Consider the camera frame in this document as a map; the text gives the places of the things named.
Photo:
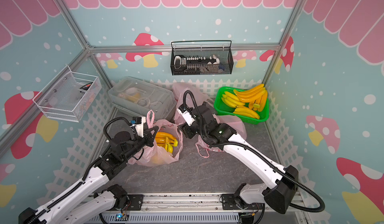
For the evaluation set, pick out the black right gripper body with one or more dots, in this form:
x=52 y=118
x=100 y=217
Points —
x=193 y=129

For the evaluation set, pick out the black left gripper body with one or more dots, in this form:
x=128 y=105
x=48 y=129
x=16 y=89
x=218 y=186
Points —
x=138 y=143

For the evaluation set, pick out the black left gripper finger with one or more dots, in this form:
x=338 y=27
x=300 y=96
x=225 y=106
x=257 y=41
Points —
x=151 y=132
x=151 y=141

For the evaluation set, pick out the pink plastic bag front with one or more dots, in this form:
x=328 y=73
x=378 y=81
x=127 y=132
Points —
x=155 y=156

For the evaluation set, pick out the yellow banana bunch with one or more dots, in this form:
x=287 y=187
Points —
x=166 y=141
x=240 y=108

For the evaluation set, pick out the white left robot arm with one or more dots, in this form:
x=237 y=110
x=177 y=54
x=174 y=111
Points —
x=126 y=139

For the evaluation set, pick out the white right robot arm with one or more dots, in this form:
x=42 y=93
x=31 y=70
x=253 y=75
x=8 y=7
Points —
x=280 y=183

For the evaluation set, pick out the pink plastic bag right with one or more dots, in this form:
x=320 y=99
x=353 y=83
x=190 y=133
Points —
x=227 y=125

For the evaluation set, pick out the yellow banana bunch in basket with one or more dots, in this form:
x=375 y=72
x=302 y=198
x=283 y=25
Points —
x=240 y=108

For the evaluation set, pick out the orange banana bunch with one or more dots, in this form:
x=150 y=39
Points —
x=255 y=97

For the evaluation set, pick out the green plastic basket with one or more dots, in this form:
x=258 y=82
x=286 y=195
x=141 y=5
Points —
x=223 y=109

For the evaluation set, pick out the clear lidded storage box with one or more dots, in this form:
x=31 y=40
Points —
x=136 y=98

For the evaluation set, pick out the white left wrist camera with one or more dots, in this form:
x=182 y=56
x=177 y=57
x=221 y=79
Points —
x=137 y=124

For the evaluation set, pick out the metal base rail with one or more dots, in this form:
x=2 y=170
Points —
x=191 y=208

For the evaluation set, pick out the black wire mesh basket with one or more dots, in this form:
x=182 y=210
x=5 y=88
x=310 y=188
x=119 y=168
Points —
x=205 y=57

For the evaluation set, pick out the white wire mesh basket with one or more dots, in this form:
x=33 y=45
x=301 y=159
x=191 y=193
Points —
x=68 y=96

